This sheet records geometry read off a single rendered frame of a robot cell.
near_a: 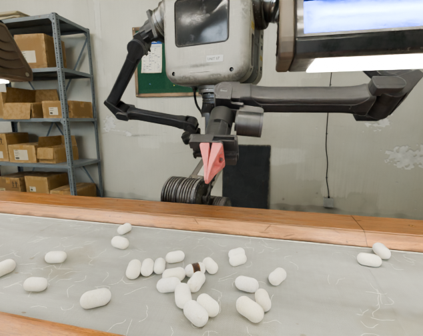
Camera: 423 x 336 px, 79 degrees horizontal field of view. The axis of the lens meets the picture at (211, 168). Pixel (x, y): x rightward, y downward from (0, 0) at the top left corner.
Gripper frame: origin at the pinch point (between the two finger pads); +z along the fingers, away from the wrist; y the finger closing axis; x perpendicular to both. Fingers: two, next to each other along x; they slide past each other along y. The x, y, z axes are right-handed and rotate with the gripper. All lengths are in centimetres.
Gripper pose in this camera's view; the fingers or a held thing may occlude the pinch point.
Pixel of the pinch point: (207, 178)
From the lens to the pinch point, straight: 49.9
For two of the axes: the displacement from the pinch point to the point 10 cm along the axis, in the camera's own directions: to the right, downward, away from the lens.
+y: 9.8, 0.5, -2.1
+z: -1.8, 7.6, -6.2
